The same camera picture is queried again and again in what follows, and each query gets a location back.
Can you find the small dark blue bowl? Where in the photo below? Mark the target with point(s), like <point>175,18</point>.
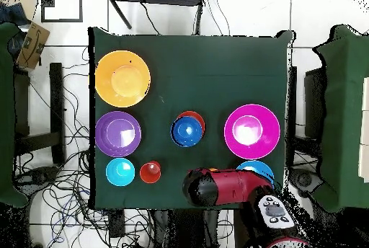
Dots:
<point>186,131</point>

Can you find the small red bowl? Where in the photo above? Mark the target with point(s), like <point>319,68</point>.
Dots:
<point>196,115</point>

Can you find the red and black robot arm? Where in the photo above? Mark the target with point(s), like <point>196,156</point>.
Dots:
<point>236,186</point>

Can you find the dark green tablecloth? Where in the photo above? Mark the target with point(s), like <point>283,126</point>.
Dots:
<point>187,72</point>

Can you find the red cup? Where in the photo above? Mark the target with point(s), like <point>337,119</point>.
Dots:
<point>150,172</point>

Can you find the large pink bowl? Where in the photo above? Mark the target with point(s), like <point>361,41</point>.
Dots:
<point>252,131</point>

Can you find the purple bowl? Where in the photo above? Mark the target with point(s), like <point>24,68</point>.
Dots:
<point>115,134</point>

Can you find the large yellow bowl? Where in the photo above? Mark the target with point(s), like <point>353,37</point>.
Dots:
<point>122,80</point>

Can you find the small cyan bowl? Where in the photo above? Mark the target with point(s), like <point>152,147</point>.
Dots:
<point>120,172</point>

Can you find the medium sky blue bowl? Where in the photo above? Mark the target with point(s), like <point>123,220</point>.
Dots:
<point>259,167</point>

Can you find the black power strip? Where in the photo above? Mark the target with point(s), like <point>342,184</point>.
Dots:
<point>116,223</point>

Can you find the black floor stand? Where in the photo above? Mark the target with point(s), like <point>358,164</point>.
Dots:
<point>56,109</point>

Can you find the black box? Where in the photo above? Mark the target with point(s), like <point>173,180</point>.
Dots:
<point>314,101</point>

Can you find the black stand foot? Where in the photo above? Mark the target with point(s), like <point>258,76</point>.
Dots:
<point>37,177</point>
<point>305,180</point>

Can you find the green covered side table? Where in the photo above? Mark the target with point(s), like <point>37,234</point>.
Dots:
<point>5,115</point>
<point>343,115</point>

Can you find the cardboard box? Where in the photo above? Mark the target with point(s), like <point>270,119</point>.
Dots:
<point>33,44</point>

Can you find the blue cloth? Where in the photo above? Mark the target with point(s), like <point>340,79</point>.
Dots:
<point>13,14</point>

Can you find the black square frame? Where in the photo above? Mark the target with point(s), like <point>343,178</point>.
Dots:
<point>47,0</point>

